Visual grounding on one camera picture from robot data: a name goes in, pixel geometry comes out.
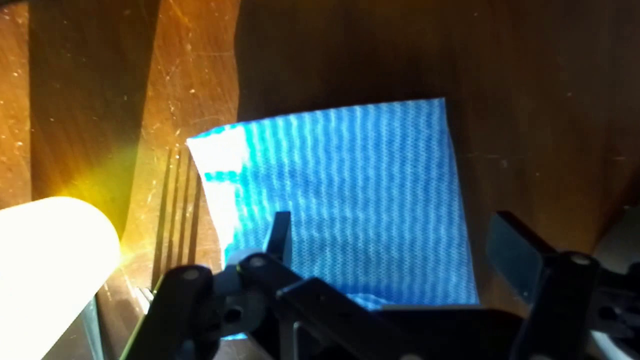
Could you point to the blue striped cloth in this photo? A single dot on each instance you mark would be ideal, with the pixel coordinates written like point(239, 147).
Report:
point(372, 193)

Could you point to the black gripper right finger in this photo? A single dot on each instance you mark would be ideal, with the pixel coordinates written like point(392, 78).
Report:
point(517, 252)

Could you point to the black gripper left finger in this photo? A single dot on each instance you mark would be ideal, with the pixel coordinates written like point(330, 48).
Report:
point(281, 239)

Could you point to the white cup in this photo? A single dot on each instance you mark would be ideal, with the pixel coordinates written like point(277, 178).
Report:
point(54, 256)

